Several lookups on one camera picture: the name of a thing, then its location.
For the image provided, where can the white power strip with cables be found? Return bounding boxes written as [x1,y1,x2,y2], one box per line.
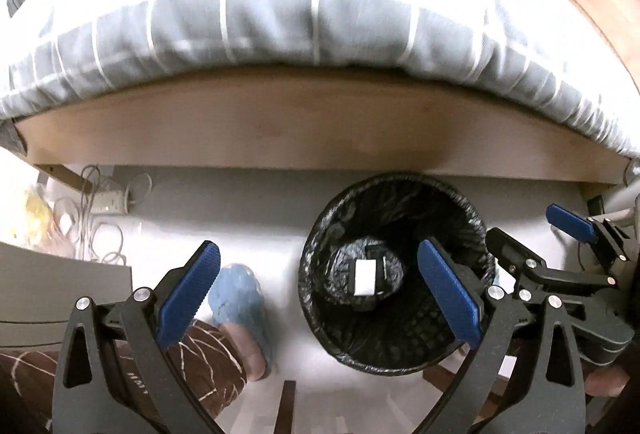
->
[50,164,153,265]

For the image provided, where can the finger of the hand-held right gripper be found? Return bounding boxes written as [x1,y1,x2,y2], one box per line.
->
[486,228,617,301]
[546,204,634,265]

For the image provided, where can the brown patterned pants leg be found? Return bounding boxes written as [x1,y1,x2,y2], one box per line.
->
[0,319,248,434]

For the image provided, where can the grey metal tube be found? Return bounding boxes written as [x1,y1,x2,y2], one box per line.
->
[602,191,640,221]

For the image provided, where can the wooden bed frame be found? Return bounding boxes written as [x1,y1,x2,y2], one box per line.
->
[15,66,633,187]

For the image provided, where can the black and white small box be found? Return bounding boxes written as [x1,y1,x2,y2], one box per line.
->
[352,241,388,299]

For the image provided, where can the black bin liner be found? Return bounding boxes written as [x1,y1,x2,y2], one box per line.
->
[300,172,496,315]

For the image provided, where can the person's foot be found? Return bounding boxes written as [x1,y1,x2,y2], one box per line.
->
[222,321,268,382]

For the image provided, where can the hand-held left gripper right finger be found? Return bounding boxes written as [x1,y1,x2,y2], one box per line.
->
[417,239,588,434]

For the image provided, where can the clear plastic bag yellow contents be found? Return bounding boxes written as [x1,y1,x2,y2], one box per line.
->
[0,149,56,255]

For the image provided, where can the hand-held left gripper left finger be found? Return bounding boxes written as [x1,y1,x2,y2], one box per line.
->
[52,241,221,434]

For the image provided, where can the grey cabinet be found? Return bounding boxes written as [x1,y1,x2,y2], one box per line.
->
[0,241,133,352]

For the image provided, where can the person's right hand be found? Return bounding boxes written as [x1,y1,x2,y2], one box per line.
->
[582,361,632,397]

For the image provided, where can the blue slipper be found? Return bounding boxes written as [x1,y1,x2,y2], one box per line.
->
[207,263,276,377]

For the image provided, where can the black mesh trash bin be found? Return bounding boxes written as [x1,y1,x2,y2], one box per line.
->
[298,172,498,375]

